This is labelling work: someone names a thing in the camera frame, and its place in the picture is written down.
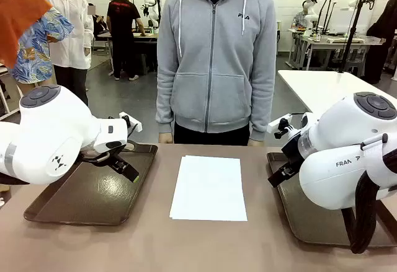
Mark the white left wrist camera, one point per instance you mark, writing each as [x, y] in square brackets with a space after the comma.
[135, 124]

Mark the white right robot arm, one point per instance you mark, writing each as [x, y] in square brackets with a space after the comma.
[335, 148]

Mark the background work table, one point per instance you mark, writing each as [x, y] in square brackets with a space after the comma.
[149, 36]

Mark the white rounded table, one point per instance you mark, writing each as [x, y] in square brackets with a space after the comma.
[310, 83]

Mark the grey sleeved right forearm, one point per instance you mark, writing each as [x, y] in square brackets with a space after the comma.
[164, 107]

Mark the black tripod stand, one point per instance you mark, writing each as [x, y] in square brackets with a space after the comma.
[325, 5]

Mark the person in white jacket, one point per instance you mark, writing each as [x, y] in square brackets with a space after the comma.
[71, 36]

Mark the brown plastic serving tray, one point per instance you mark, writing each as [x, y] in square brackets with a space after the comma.
[93, 197]
[310, 219]

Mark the person's left hand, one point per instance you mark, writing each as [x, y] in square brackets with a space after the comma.
[256, 142]

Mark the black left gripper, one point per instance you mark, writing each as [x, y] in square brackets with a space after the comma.
[115, 150]

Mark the seated person in dark clothes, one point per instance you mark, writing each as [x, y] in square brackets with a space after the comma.
[98, 24]

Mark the black tripod pole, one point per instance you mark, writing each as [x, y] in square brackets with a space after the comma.
[353, 33]

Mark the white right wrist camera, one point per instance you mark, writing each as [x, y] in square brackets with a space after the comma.
[277, 124]

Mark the person's right hand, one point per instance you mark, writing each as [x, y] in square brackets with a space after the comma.
[165, 138]

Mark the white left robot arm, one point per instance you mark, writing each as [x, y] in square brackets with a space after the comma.
[56, 123]

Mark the grey sleeved left forearm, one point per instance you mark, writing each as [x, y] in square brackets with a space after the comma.
[262, 114]

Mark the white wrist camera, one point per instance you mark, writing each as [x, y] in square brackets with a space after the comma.
[277, 124]
[135, 124]

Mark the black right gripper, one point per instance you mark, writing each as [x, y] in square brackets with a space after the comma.
[293, 148]

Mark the person in plaid shirt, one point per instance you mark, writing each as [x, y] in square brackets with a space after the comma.
[300, 21]

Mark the person in black T-shirt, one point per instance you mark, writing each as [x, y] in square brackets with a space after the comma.
[122, 21]

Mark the steel top background table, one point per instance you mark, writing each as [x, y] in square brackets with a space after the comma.
[341, 41]

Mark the person in black clothes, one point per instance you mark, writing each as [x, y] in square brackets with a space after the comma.
[383, 36]

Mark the person in grey hoodie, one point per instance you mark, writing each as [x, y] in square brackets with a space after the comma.
[214, 67]

